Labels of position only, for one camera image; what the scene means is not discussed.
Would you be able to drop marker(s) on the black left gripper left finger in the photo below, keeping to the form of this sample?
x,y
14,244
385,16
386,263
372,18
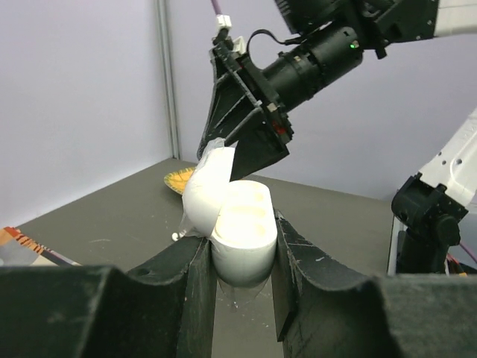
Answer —
x,y
163,308

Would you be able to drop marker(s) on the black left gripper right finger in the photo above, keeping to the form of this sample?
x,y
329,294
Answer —
x,y
322,308

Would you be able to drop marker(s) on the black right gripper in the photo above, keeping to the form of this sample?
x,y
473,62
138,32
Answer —
x,y
244,108

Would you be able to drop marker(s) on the white earbud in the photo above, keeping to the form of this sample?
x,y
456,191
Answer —
x,y
177,235

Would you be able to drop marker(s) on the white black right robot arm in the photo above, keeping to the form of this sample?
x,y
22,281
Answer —
x,y
328,39

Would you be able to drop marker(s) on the yellow woven leaf dish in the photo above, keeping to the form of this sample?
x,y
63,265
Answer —
x,y
176,181

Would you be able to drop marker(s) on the colourful patchwork placemat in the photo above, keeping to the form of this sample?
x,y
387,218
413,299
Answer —
x,y
17,249

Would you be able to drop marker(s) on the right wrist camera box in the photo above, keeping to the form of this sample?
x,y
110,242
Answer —
x,y
223,27

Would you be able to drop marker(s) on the aluminium frame rail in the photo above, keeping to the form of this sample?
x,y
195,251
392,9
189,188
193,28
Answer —
x,y
168,81

